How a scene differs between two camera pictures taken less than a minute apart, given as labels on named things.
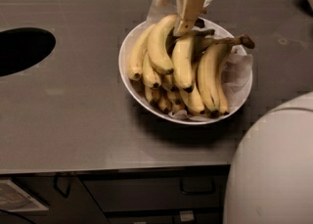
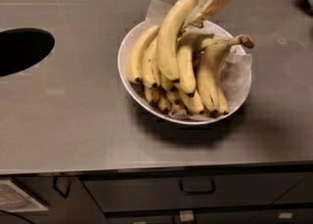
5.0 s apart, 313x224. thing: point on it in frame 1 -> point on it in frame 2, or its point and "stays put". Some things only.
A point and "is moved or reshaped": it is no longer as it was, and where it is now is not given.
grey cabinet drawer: [159, 190] stays put
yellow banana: [156, 42] is moved or reshaped
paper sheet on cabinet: [14, 199] stays put
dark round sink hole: [23, 47] stays put
